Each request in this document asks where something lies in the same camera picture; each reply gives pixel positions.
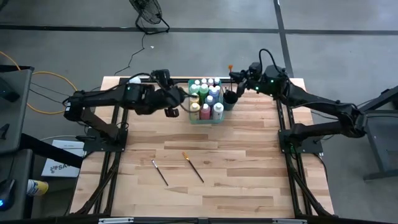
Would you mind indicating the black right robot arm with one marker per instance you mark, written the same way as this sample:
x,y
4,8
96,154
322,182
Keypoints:
x,y
323,107

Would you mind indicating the large dark green paint bottle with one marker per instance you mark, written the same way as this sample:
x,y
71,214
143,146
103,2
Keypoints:
x,y
209,100

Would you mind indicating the white paper sheet with logo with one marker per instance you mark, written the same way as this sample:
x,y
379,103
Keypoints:
x,y
66,169

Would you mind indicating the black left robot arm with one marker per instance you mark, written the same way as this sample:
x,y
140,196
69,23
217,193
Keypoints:
x,y
102,99

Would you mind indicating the black paintbrush silver ferrule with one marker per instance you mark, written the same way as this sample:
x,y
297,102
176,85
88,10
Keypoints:
x,y
160,173

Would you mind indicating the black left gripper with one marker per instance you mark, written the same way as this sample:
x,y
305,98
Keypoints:
x,y
168,97

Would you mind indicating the dark green plastic cup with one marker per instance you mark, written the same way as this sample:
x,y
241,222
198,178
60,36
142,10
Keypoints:
x,y
230,104

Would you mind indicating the large yellow paint bottle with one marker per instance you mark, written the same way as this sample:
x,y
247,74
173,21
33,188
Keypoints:
x,y
195,112
195,100

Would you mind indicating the dark grey desk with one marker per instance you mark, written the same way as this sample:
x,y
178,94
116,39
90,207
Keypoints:
x,y
15,168

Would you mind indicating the silver bracket plate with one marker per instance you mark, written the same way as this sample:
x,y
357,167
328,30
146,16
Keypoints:
x,y
289,221
115,221

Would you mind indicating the large white paint bottle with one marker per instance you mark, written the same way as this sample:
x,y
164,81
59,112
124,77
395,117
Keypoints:
x,y
217,111

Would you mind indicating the large red paint bottle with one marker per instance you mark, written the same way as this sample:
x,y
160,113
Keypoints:
x,y
205,112

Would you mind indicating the grey side table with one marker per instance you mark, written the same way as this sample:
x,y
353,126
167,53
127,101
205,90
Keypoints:
x,y
15,109

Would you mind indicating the teal translucent plastic bin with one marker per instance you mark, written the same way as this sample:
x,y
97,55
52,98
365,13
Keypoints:
x,y
190,121

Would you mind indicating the black computer mouse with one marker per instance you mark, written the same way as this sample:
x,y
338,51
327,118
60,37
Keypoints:
x,y
7,193

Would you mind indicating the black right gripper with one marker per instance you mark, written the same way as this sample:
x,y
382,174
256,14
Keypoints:
x,y
255,81

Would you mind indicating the black desk frame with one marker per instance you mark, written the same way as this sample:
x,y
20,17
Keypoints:
x,y
377,149

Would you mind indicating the black aluminium rig frame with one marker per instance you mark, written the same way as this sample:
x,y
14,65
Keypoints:
x,y
286,186

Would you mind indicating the yellow and white can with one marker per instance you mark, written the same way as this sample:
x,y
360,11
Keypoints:
x,y
38,187

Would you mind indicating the small pink paint bottle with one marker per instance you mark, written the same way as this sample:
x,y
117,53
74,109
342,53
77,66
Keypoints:
x,y
210,81

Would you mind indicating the black diagonal bar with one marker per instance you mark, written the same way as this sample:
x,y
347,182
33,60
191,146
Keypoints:
x,y
53,152

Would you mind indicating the black floor fan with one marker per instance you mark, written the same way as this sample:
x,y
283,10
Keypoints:
x,y
146,11

